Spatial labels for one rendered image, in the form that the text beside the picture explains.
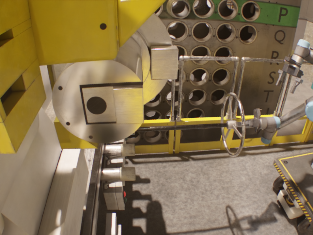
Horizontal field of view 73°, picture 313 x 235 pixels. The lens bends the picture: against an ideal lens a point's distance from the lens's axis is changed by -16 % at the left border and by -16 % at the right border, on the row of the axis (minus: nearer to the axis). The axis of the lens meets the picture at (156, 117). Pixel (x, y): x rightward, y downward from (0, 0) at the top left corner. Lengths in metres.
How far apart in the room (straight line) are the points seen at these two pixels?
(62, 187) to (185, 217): 1.48
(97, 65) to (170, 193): 1.79
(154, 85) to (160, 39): 0.16
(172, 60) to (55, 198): 0.50
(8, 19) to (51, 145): 0.42
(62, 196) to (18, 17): 0.43
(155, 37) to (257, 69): 2.61
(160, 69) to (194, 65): 2.23
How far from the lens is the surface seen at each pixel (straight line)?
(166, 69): 0.75
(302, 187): 2.08
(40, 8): 0.45
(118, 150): 1.25
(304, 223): 2.10
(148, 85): 0.80
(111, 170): 1.14
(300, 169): 2.23
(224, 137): 1.63
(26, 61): 0.43
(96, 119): 0.55
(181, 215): 2.04
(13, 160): 0.56
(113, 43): 0.44
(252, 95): 3.43
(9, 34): 0.40
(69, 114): 0.56
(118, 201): 1.26
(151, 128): 1.40
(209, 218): 2.05
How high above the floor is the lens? 1.69
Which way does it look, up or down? 34 degrees down
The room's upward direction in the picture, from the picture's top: straight up
